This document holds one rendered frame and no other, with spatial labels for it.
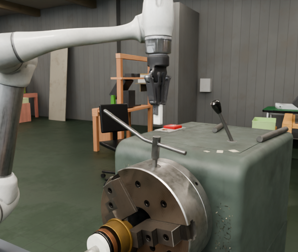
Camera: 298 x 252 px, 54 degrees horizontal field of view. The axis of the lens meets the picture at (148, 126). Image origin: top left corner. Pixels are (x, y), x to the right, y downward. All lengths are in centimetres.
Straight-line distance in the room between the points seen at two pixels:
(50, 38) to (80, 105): 974
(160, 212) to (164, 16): 59
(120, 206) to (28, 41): 59
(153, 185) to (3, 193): 73
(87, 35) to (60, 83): 975
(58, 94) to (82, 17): 274
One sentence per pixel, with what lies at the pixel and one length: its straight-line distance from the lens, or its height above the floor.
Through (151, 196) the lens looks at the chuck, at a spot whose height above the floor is 117.
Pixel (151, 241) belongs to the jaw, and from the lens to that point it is 75.
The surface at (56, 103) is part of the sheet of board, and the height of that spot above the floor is 60.
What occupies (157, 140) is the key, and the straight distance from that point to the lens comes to 77.
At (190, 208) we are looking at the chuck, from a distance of 76.
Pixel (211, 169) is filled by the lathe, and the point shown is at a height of 122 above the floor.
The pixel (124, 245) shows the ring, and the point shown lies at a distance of 75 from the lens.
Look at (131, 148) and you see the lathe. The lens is 102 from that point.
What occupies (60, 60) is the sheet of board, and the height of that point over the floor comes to 210.
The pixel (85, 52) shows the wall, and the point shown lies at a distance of 1052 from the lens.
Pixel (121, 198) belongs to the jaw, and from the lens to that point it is 81.
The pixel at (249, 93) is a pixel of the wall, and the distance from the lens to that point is 802.
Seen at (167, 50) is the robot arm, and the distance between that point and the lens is 98.
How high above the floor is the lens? 147
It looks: 9 degrees down
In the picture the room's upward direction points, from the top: straight up
